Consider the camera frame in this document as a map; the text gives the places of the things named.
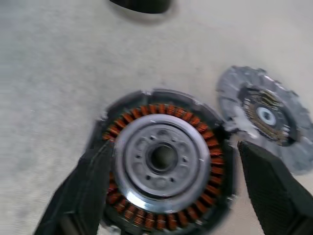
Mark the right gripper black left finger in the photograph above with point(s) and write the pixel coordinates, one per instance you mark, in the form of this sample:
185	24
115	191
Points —
80	195

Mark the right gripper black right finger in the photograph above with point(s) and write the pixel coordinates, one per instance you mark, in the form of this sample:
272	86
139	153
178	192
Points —
276	195

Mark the motor housing with copper windings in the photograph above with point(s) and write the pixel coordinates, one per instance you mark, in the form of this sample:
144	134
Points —
216	156

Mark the grey round motor lid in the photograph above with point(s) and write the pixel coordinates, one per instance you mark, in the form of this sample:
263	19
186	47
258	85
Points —
230	98

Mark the black round object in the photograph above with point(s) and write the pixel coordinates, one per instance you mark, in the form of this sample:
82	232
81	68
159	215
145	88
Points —
141	6

